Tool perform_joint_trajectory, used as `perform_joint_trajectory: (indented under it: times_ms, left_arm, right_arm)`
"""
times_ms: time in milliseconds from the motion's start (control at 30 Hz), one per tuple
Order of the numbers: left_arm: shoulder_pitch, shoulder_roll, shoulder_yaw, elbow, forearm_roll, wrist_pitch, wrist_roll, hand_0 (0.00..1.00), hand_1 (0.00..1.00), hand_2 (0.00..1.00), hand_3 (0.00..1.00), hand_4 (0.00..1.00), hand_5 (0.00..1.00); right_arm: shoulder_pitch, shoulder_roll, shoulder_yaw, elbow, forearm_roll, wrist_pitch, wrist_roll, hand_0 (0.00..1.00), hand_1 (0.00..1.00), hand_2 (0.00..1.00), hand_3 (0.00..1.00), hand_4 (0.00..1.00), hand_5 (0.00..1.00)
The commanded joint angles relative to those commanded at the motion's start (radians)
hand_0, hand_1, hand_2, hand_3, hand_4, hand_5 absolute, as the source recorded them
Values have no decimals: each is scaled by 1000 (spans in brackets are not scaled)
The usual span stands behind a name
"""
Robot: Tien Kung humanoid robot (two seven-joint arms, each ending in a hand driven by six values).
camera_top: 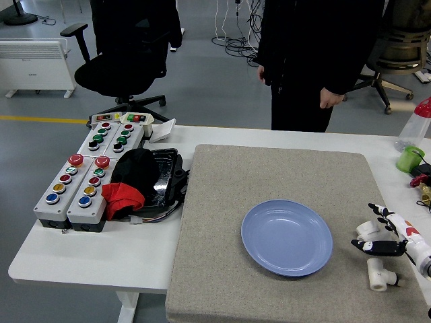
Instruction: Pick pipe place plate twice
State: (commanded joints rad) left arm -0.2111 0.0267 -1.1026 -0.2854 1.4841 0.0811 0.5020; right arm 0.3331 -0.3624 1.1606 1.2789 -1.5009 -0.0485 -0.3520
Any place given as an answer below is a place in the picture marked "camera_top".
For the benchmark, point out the white desk foot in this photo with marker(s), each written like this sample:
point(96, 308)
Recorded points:
point(175, 48)

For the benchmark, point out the white pipe tee metal fitting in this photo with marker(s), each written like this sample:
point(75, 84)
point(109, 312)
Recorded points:
point(376, 274)

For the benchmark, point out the black power adapter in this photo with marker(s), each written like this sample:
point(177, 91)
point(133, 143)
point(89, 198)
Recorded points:
point(422, 171)

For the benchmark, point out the red cloth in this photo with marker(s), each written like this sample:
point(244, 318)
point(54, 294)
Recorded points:
point(123, 196)

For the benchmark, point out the person's right hand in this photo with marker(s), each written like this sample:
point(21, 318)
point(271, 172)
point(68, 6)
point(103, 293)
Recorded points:
point(262, 74)

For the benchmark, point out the black office chair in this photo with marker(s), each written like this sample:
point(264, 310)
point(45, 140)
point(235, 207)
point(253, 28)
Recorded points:
point(111, 75)

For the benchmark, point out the small grey switch box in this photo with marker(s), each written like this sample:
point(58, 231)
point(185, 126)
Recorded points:
point(104, 117)

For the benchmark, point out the blue plate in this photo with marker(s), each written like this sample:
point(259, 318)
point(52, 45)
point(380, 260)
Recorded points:
point(286, 239)

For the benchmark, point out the black cloth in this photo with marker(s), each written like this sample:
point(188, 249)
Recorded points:
point(136, 170)

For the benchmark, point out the person's left hand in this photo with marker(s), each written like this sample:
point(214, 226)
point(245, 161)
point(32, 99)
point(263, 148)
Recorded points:
point(330, 98)

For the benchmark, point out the grey four-button control box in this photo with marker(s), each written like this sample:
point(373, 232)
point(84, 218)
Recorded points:
point(123, 139)
point(98, 138)

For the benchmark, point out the tan office chair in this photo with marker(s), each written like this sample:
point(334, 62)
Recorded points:
point(400, 50)

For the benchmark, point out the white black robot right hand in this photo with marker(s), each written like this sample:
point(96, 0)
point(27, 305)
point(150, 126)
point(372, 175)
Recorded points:
point(415, 240)

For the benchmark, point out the plain white pipe tee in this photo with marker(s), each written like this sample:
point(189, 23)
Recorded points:
point(367, 229)

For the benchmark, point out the grey-brown mat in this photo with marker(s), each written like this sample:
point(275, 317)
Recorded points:
point(235, 262)

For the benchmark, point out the white power strip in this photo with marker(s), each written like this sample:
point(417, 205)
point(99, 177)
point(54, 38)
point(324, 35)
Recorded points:
point(423, 75)

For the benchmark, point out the black plastic tray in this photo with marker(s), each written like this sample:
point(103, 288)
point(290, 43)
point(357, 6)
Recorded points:
point(166, 181)

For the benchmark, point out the white panel heater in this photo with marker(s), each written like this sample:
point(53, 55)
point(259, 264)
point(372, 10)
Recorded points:
point(33, 64)

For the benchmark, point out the white red-green switch box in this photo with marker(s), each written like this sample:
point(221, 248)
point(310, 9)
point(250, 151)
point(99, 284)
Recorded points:
point(136, 119)

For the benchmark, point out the black round stand base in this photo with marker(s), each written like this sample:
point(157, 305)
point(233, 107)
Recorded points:
point(20, 17)

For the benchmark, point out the white table leg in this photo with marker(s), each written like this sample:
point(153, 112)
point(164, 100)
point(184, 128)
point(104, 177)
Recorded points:
point(128, 307)

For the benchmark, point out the clear bottle red cap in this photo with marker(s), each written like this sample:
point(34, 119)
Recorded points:
point(414, 129)

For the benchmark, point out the green cup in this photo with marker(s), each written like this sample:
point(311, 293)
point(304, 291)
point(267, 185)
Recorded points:
point(408, 159)

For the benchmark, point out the grey emergency-stop button box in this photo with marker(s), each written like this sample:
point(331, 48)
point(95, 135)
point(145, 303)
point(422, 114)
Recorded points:
point(60, 190)
point(90, 195)

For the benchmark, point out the person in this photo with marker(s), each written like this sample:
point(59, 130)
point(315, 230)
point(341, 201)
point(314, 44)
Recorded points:
point(303, 50)

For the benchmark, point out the flat white box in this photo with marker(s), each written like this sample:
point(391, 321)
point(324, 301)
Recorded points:
point(163, 131)

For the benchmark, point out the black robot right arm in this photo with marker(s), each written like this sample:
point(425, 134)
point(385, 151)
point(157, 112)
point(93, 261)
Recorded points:
point(428, 267)

